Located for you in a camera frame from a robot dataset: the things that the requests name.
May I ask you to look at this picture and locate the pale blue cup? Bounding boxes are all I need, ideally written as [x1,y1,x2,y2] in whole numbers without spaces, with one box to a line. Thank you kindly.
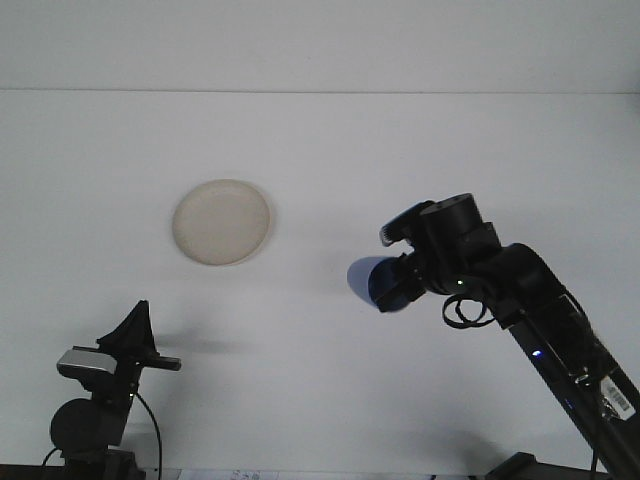
[346,255,426,315]

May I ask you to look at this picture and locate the pale round plate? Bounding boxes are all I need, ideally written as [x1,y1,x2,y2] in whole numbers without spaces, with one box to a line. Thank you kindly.
[172,178,274,268]

